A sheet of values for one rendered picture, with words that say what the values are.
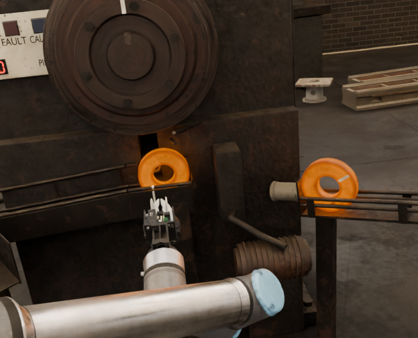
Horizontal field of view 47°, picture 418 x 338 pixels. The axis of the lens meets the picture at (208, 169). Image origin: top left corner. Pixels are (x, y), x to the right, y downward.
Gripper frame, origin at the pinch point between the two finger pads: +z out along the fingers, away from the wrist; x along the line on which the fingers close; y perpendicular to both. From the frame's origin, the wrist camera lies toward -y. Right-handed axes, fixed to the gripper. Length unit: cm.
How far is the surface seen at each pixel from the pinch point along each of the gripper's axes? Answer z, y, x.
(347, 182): 3, -3, -51
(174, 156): 23.1, -2.7, -5.0
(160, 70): 22.3, 26.5, -4.3
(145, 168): 22.1, -5.2, 4.3
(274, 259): -2.9, -24.6, -30.2
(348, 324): 6, -81, -63
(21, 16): 47, 35, 33
